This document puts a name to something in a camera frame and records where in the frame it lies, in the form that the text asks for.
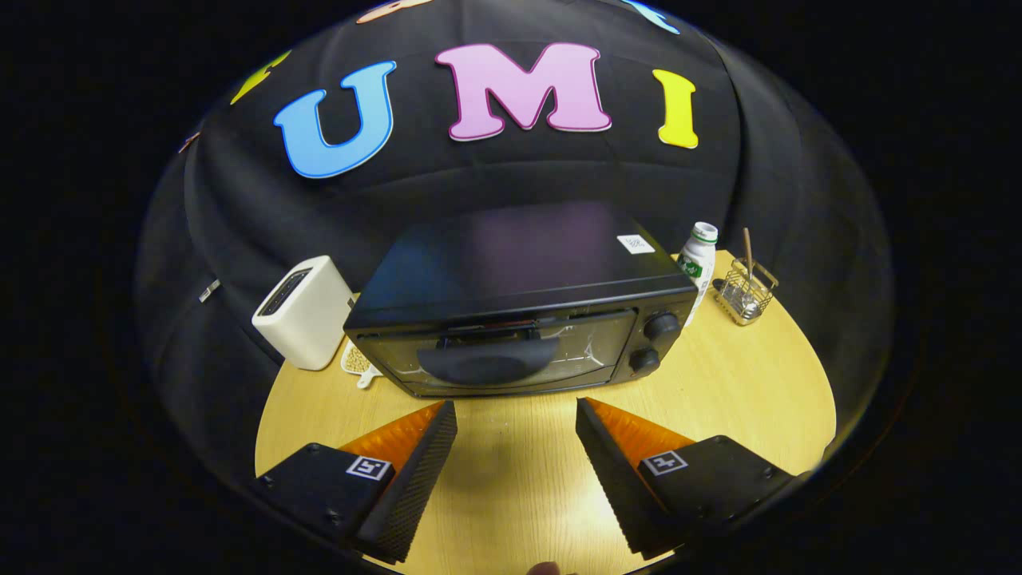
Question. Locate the black toaster oven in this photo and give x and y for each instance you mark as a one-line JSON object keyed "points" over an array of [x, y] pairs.
{"points": [[519, 255]]}

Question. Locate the red cloth clip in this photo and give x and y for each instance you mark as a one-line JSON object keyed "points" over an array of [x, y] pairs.
{"points": [[189, 142]]}

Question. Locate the wooden stick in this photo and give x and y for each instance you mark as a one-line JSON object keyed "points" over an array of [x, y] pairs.
{"points": [[748, 251]]}

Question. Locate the white plastic drink bottle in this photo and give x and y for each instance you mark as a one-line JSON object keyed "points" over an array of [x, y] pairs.
{"points": [[699, 259]]}

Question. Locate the white bread toaster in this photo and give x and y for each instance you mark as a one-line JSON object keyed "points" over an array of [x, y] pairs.
{"points": [[307, 315]]}

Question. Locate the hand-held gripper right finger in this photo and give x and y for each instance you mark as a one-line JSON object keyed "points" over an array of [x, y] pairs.
{"points": [[619, 479]]}

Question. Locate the white dish of beans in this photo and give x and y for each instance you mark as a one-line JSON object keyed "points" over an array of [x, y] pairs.
{"points": [[357, 363]]}

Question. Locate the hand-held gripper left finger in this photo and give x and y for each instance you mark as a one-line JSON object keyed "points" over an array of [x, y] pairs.
{"points": [[415, 479]]}

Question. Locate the silver cloth clip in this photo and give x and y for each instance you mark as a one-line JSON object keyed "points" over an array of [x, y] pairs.
{"points": [[209, 290]]}

